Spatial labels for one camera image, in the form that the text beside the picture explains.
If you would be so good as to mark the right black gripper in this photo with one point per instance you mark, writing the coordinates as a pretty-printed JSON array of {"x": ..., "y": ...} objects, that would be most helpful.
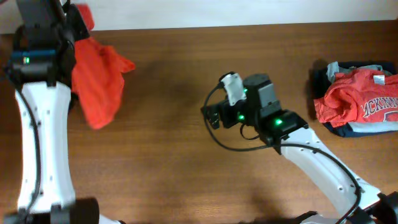
[{"x": 216, "y": 116}]

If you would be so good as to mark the red McKinney printed t-shirt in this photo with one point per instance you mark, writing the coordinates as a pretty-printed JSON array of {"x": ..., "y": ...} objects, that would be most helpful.
[{"x": 361, "y": 96}]

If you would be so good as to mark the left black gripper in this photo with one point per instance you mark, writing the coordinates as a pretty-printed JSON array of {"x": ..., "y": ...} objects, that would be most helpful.
[{"x": 74, "y": 16}]

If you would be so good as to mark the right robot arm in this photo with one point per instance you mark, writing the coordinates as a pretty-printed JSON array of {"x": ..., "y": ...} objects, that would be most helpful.
[{"x": 252, "y": 102}]

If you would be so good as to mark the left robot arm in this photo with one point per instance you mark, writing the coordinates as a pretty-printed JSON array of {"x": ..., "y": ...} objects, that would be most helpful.
[{"x": 40, "y": 70}]

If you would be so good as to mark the plain orange t-shirt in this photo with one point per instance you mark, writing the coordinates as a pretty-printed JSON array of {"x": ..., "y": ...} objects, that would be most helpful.
[{"x": 97, "y": 80}]

